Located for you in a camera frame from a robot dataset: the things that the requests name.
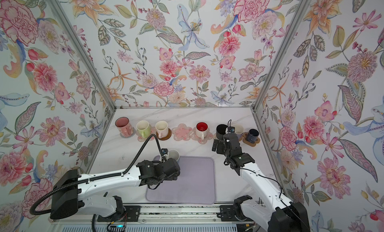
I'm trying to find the small dark blue mug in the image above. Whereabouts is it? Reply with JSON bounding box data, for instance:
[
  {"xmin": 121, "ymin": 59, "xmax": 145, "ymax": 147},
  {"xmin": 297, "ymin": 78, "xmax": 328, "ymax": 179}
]
[{"xmin": 246, "ymin": 129, "xmax": 259, "ymax": 143}]

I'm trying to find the right corner aluminium post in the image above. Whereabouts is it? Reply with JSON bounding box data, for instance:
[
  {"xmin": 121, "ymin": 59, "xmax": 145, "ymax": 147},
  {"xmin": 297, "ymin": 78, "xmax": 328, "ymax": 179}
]
[{"xmin": 252, "ymin": 0, "xmax": 311, "ymax": 112}]

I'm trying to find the black mug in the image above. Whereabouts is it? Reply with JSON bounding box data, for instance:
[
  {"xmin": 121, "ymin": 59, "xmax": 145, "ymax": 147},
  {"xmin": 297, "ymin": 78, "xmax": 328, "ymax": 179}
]
[{"xmin": 216, "ymin": 124, "xmax": 228, "ymax": 140}]

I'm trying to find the left corner aluminium post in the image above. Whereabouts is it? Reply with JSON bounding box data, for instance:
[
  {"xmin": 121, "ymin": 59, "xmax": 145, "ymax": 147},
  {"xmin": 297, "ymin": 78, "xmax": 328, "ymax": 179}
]
[{"xmin": 46, "ymin": 0, "xmax": 117, "ymax": 112}]

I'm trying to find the red inside white mug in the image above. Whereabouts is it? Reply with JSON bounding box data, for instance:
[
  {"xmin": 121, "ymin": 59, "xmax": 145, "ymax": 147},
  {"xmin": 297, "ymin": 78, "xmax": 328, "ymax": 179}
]
[{"xmin": 196, "ymin": 122, "xmax": 209, "ymax": 140}]

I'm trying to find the corner aluminium post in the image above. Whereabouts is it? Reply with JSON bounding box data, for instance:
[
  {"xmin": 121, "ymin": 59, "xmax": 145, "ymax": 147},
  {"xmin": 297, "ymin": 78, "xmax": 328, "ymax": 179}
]
[
  {"xmin": 46, "ymin": 0, "xmax": 117, "ymax": 112},
  {"xmin": 252, "ymin": 0, "xmax": 311, "ymax": 112}
]

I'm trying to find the lilac mug white inside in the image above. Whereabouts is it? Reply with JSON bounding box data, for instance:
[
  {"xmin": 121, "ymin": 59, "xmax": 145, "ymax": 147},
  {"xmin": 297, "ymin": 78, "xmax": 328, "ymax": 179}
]
[{"xmin": 233, "ymin": 124, "xmax": 244, "ymax": 141}]

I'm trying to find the blue mug white inside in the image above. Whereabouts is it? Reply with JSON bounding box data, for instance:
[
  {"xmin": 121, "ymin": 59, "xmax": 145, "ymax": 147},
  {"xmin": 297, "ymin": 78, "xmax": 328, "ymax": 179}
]
[{"xmin": 166, "ymin": 150, "xmax": 180, "ymax": 162}]

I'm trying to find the lilac drying mat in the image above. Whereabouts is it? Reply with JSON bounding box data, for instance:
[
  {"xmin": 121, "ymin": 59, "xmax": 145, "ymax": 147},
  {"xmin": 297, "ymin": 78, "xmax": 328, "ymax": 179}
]
[{"xmin": 146, "ymin": 156, "xmax": 216, "ymax": 205}]

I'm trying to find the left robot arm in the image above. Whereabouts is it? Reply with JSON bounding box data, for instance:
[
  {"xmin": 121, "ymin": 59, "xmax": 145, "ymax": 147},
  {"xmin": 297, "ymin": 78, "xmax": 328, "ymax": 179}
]
[{"xmin": 50, "ymin": 158, "xmax": 180, "ymax": 222}]

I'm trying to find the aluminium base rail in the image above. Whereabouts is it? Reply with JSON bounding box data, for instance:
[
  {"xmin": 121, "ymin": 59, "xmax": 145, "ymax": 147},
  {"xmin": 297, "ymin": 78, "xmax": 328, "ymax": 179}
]
[{"xmin": 48, "ymin": 203, "xmax": 264, "ymax": 232}]

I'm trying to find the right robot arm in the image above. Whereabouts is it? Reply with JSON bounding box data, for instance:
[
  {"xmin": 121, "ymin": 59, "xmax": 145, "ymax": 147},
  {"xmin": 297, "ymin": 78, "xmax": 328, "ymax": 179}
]
[{"xmin": 212, "ymin": 124, "xmax": 311, "ymax": 232}]

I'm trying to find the cream mug pink handle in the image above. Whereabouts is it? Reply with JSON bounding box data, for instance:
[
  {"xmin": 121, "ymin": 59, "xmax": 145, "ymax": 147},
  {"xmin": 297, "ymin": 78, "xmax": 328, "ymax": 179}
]
[{"xmin": 155, "ymin": 121, "xmax": 169, "ymax": 139}]

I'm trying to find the pink flower coaster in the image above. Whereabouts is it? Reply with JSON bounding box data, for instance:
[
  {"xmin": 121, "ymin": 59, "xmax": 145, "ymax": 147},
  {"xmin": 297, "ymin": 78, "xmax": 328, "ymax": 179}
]
[
  {"xmin": 171, "ymin": 123, "xmax": 193, "ymax": 141},
  {"xmin": 191, "ymin": 128, "xmax": 214, "ymax": 145},
  {"xmin": 136, "ymin": 126, "xmax": 157, "ymax": 142}
]

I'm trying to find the brown paw shaped coaster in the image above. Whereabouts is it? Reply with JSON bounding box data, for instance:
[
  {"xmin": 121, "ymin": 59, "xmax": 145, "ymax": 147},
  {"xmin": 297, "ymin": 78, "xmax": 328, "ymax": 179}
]
[{"xmin": 242, "ymin": 132, "xmax": 261, "ymax": 147}]

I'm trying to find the green mug white inside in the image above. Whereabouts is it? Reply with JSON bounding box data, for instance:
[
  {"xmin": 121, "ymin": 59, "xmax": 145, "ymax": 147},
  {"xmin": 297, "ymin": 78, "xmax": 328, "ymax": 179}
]
[{"xmin": 136, "ymin": 120, "xmax": 152, "ymax": 138}]

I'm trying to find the grey round knitted coaster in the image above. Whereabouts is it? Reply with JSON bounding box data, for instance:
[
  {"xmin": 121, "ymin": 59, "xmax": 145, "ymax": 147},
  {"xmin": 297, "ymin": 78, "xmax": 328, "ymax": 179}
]
[{"xmin": 120, "ymin": 130, "xmax": 136, "ymax": 139}]

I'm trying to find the brown wooden round coaster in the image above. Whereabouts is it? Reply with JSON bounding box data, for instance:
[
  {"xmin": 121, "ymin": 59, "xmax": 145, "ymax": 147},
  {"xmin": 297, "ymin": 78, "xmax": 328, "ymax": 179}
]
[{"xmin": 156, "ymin": 129, "xmax": 172, "ymax": 141}]

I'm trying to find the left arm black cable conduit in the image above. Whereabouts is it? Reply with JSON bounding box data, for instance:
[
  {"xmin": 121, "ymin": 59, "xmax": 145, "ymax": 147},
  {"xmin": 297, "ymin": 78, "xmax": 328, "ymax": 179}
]
[{"xmin": 29, "ymin": 134, "xmax": 163, "ymax": 232}]

